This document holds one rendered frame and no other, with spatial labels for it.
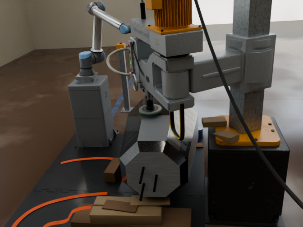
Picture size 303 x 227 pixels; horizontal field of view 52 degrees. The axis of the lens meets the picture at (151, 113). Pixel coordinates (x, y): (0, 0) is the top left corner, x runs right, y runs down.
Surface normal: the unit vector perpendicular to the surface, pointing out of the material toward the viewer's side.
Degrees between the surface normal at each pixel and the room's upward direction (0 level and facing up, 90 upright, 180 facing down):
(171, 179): 90
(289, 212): 0
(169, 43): 90
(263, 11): 90
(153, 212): 0
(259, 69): 90
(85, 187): 0
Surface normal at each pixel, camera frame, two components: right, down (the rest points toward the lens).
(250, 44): 0.36, 0.36
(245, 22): -0.93, 0.21
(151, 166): -0.11, 0.42
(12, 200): -0.07, -0.91
